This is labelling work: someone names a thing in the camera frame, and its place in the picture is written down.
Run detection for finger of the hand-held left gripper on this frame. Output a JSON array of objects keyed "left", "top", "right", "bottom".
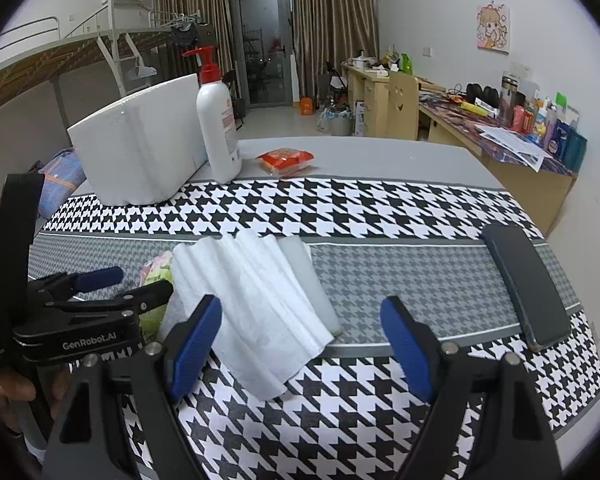
[
  {"left": 27, "top": 266, "right": 125, "bottom": 306},
  {"left": 55, "top": 280, "right": 174, "bottom": 321}
]

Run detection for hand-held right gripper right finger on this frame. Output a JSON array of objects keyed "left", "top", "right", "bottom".
[{"left": 380, "top": 295, "right": 563, "bottom": 480}]

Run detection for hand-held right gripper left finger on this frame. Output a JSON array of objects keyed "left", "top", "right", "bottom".
[{"left": 40, "top": 294, "right": 224, "bottom": 480}]

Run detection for green snack packet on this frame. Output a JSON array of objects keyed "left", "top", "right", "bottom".
[{"left": 139, "top": 250, "right": 176, "bottom": 333}]

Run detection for white tissue paper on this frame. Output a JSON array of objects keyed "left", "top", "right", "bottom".
[{"left": 157, "top": 230, "right": 333, "bottom": 402}]

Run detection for white foam box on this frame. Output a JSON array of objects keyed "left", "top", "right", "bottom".
[{"left": 67, "top": 72, "right": 211, "bottom": 207}]

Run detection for person's left hand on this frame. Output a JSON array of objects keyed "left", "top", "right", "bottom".
[{"left": 0, "top": 360, "right": 73, "bottom": 436}]

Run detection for black smartphone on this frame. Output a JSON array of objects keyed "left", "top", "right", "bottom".
[{"left": 481, "top": 224, "right": 572, "bottom": 352}]

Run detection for houndstooth tablecloth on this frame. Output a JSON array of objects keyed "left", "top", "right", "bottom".
[{"left": 27, "top": 177, "right": 600, "bottom": 480}]

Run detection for white pump lotion bottle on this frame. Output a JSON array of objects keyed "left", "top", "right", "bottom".
[{"left": 182, "top": 46, "right": 243, "bottom": 185}]

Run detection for red snack packet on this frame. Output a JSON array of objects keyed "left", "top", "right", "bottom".
[{"left": 256, "top": 147, "right": 316, "bottom": 177}]

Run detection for wooden desk with patterned cover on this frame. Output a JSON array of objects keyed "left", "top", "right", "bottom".
[{"left": 420, "top": 92, "right": 578, "bottom": 236}]

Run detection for white bunk bed ladder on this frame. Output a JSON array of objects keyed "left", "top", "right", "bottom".
[{"left": 97, "top": 32, "right": 146, "bottom": 96}]

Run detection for white metal bunk bed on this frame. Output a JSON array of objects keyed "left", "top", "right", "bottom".
[{"left": 0, "top": 15, "right": 216, "bottom": 126}]

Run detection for printed paper sheets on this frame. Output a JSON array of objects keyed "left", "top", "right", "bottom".
[{"left": 475, "top": 125, "right": 553, "bottom": 171}]

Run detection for grey storage bucket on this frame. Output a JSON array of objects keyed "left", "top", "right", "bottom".
[{"left": 317, "top": 105, "right": 355, "bottom": 136}]

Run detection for wooden smiley chair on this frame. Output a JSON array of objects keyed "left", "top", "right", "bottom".
[{"left": 387, "top": 70, "right": 421, "bottom": 142}]

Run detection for hanging dark clothes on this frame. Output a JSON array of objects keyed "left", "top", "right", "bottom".
[{"left": 170, "top": 22, "right": 201, "bottom": 46}]

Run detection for plain wooden desk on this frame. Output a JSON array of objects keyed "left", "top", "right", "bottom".
[{"left": 341, "top": 62, "right": 421, "bottom": 138}]

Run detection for row of toiletry bottles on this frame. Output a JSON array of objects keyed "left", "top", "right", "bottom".
[{"left": 497, "top": 72, "right": 588, "bottom": 171}]

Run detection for black pouch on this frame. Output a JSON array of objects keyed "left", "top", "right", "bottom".
[{"left": 467, "top": 82, "right": 501, "bottom": 106}]

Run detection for black folded trolley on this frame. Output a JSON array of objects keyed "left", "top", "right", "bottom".
[{"left": 320, "top": 62, "right": 348, "bottom": 106}]

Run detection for glass balcony door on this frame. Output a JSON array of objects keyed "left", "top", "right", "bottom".
[{"left": 225, "top": 0, "right": 298, "bottom": 108}]

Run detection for brown curtain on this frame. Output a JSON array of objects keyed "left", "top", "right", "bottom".
[
  {"left": 152, "top": 0, "right": 236, "bottom": 101},
  {"left": 290, "top": 0, "right": 381, "bottom": 106}
]

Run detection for cartoon wall poster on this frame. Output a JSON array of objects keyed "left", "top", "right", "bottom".
[{"left": 476, "top": 1, "right": 511, "bottom": 54}]

